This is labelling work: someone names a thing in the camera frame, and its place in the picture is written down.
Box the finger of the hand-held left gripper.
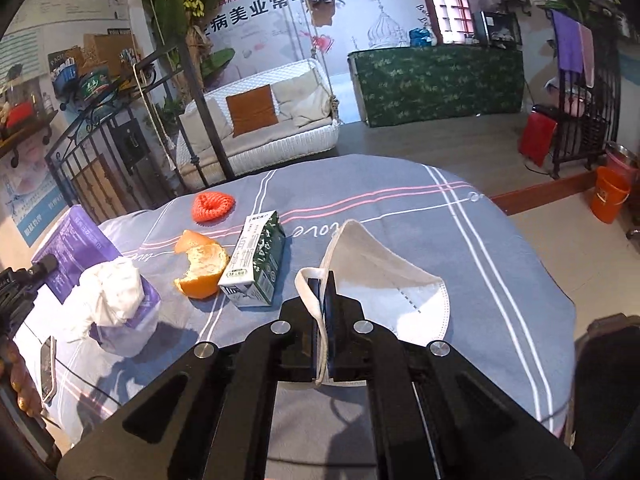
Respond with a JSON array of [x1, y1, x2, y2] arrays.
[[29, 254, 60, 283]]

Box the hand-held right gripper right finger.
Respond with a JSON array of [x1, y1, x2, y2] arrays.
[[322, 270, 586, 480]]

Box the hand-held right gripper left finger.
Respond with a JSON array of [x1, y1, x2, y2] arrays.
[[56, 277, 321, 480]]

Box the purple packet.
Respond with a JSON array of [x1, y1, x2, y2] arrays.
[[31, 205, 162, 358]]

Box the white face mask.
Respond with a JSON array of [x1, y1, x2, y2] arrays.
[[294, 219, 449, 388]]

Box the white tissue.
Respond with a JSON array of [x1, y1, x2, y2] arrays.
[[62, 257, 143, 343]]

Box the person's left hand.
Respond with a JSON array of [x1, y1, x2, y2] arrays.
[[9, 347, 42, 417]]

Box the smartphone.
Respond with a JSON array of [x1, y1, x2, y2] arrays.
[[40, 336, 58, 403]]

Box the green and white milk carton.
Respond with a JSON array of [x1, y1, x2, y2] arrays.
[[218, 210, 286, 308]]

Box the orange peel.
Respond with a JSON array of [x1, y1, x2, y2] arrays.
[[173, 230, 230, 300]]

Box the red foam fruit net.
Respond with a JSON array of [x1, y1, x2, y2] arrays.
[[192, 191, 236, 224]]

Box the white wicker swing sofa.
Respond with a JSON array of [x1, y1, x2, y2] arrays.
[[176, 58, 342, 178]]

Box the green tin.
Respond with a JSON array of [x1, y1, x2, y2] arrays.
[[79, 71, 112, 98]]

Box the brown cushion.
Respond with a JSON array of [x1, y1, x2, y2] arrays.
[[226, 85, 279, 137]]

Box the white cushion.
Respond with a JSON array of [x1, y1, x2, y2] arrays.
[[272, 72, 331, 128], [179, 100, 233, 153]]

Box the green patterned cabinet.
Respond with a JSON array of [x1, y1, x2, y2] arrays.
[[348, 45, 525, 127]]

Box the red bag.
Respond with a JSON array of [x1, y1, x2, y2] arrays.
[[518, 105, 558, 168]]

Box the banana plant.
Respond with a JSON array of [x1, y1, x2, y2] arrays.
[[125, 0, 236, 86]]

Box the orange bucket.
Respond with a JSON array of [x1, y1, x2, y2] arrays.
[[590, 167, 632, 224]]

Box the black metal rack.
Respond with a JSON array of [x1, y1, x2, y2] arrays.
[[550, 10, 623, 178]]

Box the red telephone booth cabinet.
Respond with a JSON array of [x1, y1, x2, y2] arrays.
[[416, 0, 476, 46]]

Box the black framed box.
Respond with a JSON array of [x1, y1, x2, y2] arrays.
[[475, 11, 523, 50]]

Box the pink bucket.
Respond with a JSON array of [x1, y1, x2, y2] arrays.
[[605, 142, 640, 176]]

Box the purple towel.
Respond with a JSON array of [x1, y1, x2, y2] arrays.
[[551, 10, 583, 75]]

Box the pink towel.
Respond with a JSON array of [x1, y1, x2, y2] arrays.
[[579, 24, 596, 88]]

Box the black charging cable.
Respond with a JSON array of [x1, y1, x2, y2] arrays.
[[50, 360, 128, 407]]

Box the black metal bed frame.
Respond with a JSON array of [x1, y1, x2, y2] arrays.
[[45, 42, 236, 221]]

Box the wooden wall shelf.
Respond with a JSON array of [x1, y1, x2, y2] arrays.
[[0, 110, 58, 158]]

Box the large wall poster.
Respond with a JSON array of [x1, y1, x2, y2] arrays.
[[200, 0, 501, 86]]

